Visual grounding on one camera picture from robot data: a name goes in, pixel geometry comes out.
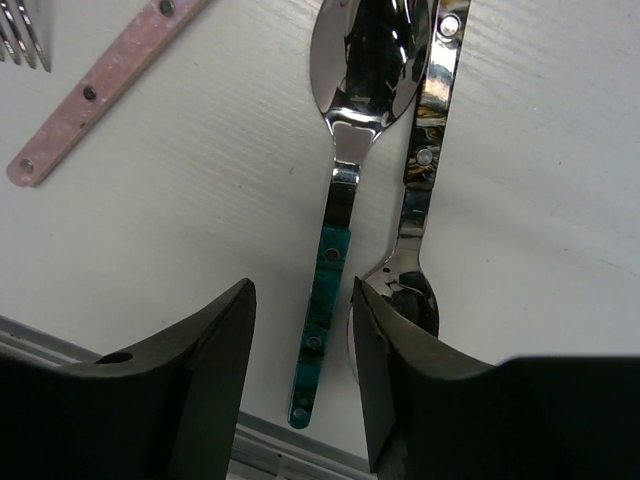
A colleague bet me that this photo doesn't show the pink handled fork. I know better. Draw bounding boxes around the pink handled fork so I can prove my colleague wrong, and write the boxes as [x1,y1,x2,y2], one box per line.
[6,0,207,187]

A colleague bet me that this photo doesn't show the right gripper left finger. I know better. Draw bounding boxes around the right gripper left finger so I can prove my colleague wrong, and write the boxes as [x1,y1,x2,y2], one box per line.
[1,279,256,479]

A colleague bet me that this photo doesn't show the dark handled spoon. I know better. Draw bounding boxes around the dark handled spoon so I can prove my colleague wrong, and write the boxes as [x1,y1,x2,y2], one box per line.
[346,0,474,381]

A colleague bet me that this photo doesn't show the aluminium table frame rail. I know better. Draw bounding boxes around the aluminium table frame rail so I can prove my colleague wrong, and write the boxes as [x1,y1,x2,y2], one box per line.
[1,317,375,479]

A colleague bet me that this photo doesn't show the green handled spoon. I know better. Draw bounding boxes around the green handled spoon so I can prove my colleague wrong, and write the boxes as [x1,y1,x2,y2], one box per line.
[288,0,435,429]

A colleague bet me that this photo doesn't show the dark handled fork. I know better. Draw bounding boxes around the dark handled fork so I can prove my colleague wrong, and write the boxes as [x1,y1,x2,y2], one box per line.
[1,0,54,73]

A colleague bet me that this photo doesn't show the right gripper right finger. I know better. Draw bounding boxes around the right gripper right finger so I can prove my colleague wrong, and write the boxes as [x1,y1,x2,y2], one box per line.
[353,280,639,479]

